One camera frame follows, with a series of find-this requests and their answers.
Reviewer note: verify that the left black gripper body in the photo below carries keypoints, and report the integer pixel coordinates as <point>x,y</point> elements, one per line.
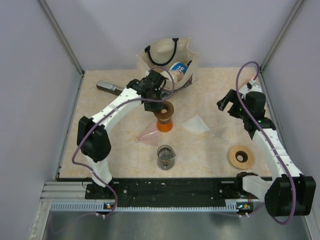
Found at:
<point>152,105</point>

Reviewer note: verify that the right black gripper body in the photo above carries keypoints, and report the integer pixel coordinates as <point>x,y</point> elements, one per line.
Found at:
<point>238,110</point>

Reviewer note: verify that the pink glass dripper cone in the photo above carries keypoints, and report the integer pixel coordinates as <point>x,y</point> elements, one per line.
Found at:
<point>150,135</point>

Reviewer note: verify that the white paper coffee filter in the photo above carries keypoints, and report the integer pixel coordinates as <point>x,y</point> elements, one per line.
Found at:
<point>195,125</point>

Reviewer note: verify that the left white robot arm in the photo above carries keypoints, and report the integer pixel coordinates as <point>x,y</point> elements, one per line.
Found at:
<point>93,142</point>

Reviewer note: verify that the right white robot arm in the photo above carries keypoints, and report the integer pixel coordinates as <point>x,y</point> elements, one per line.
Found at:
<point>289,192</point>

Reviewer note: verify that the white tape roll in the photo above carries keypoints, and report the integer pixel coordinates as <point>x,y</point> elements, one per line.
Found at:
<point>175,75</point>

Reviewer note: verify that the orange glass carafe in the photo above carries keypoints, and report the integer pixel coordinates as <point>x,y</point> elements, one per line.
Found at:
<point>164,125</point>

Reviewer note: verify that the blue white cup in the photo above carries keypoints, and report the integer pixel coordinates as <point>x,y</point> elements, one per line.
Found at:
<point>179,66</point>

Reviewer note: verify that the cream canvas tote bag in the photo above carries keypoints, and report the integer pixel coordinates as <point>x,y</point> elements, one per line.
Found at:
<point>163,54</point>

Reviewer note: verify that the black rectangular box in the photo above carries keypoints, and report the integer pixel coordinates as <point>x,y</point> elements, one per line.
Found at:
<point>109,88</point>

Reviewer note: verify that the grey glass carafe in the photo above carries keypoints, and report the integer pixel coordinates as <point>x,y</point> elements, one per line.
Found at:
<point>166,157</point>

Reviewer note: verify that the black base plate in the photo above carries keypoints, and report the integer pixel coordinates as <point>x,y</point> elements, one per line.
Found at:
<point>170,192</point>

